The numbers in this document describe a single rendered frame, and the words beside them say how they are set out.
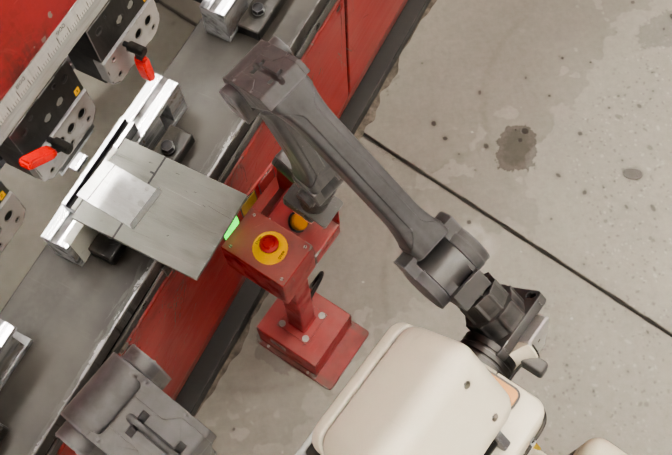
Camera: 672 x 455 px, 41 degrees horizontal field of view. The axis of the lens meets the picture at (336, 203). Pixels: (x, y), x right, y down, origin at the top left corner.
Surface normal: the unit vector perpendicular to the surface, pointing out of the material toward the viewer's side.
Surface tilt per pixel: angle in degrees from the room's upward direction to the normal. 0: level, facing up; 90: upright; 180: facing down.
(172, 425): 13
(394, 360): 42
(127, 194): 0
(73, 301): 0
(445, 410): 48
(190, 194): 0
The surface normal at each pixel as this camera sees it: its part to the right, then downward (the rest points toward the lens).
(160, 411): 0.14, -0.28
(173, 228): -0.04, -0.40
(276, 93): 0.33, 0.15
